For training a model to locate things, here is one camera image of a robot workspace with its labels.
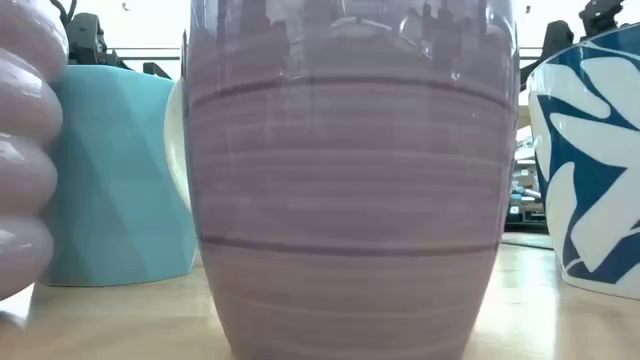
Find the purple striped ceramic mug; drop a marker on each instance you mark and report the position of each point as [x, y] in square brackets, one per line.
[350, 200]

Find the light blue faceted mug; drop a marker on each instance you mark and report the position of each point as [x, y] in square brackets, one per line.
[115, 175]

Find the blue white leaf-pattern mug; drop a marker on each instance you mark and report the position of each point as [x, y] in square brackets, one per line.
[590, 175]

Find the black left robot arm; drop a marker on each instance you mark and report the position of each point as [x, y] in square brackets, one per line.
[87, 37]

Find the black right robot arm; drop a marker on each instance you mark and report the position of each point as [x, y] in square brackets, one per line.
[555, 40]

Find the wooden shelf riser black legs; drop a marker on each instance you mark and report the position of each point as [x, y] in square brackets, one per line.
[156, 70]

